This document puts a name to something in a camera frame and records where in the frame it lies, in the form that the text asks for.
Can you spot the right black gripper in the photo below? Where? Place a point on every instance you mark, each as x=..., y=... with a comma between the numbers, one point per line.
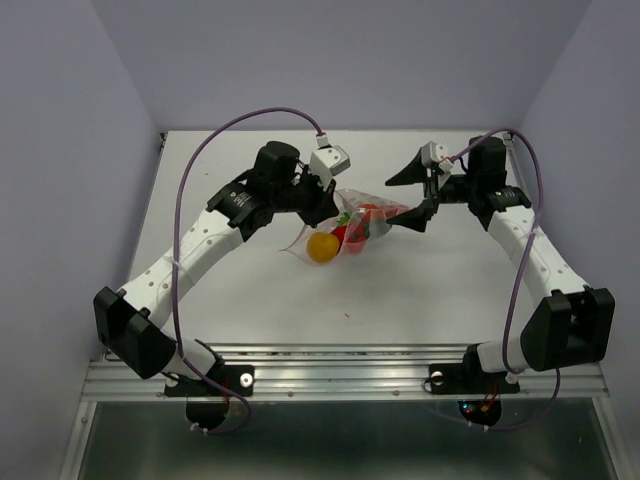
x=418, y=217

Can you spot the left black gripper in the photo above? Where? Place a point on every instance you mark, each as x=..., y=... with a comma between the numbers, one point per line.
x=324, y=205

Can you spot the clear pink-dotted zip bag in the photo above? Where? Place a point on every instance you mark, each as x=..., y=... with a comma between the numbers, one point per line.
x=345, y=199

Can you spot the yellow lemon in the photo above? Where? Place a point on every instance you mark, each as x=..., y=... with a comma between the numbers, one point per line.
x=322, y=247

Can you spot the red bell pepper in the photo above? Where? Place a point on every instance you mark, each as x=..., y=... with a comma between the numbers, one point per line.
x=352, y=238

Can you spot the orange carrot with leaves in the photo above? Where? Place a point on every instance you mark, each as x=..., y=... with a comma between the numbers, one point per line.
x=363, y=213

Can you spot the dark green cucumber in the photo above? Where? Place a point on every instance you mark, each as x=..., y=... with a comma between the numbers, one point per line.
x=379, y=227

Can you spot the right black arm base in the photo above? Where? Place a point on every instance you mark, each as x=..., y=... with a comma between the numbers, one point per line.
x=480, y=404

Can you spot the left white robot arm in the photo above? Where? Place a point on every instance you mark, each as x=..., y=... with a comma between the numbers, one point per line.
x=130, y=320

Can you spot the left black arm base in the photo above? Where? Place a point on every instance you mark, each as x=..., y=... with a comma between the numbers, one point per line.
x=218, y=405

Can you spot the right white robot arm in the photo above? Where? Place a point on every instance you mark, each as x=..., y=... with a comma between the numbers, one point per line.
x=555, y=318

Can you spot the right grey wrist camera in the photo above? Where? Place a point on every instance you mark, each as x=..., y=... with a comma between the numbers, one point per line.
x=435, y=154

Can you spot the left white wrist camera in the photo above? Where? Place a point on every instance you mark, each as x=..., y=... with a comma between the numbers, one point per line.
x=329, y=162

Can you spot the aluminium rail frame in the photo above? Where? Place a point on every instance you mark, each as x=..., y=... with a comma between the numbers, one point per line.
x=340, y=353

